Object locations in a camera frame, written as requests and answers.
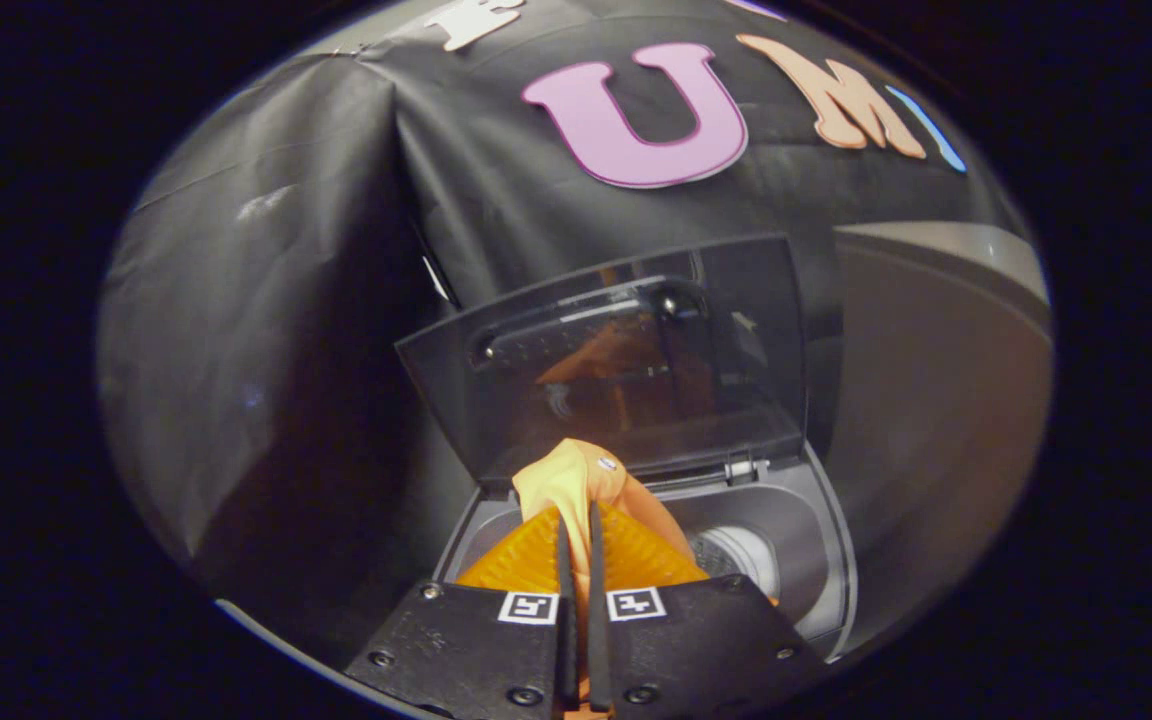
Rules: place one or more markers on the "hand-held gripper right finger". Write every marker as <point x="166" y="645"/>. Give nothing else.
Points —
<point x="696" y="640"/>

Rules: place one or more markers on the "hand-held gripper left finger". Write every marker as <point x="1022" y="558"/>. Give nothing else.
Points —
<point x="476" y="640"/>

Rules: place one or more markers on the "yellow-orange shirt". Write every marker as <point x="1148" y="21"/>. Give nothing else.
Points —
<point x="576" y="480"/>

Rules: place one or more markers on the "tinted washing machine lid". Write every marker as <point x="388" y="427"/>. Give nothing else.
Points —
<point x="616" y="380"/>

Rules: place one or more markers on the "grey cabinet with dark top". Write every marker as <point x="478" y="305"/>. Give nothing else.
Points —
<point x="936" y="400"/>

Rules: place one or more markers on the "black backdrop cloth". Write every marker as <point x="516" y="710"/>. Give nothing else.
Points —
<point x="276" y="330"/>

